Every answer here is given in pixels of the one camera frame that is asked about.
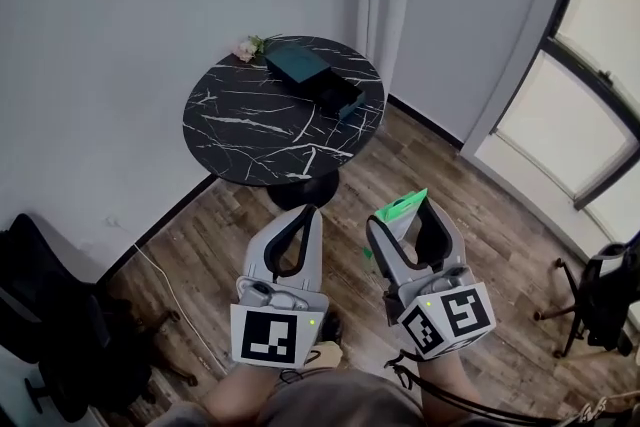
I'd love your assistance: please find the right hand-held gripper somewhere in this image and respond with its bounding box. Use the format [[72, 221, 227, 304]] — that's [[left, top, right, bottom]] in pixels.
[[365, 200, 497, 360]]

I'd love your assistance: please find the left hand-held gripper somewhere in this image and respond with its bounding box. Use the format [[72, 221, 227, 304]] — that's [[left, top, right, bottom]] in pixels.
[[229, 205, 330, 369]]

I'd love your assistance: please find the green card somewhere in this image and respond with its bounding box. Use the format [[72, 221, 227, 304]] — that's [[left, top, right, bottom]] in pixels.
[[360, 188, 430, 261]]

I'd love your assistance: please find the dark teal drawer box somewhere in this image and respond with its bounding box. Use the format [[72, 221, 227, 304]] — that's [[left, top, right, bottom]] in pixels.
[[263, 41, 367, 122]]

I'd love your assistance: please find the person's left forearm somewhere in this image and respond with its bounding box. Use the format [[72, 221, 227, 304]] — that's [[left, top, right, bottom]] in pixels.
[[202, 359, 302, 422]]

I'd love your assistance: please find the person's right forearm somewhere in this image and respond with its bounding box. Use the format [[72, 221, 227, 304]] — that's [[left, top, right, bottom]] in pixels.
[[419, 344, 482, 417]]

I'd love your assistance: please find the person's dark shoe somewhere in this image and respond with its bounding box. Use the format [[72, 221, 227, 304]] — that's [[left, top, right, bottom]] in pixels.
[[318, 309, 346, 346]]

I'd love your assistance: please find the black marble round table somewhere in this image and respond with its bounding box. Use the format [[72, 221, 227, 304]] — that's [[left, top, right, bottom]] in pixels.
[[182, 34, 388, 211]]

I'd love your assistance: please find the black framed window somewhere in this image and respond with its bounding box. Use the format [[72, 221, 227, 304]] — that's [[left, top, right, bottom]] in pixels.
[[459, 0, 640, 262]]

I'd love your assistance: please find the pink flower sprig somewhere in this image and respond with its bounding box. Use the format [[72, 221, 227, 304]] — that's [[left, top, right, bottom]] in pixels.
[[232, 33, 282, 64]]

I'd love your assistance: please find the white floor cable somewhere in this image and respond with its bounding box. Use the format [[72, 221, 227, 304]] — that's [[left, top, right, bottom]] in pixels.
[[132, 242, 237, 367]]

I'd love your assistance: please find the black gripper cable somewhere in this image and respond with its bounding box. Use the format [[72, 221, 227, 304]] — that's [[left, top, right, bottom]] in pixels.
[[383, 348, 640, 422]]

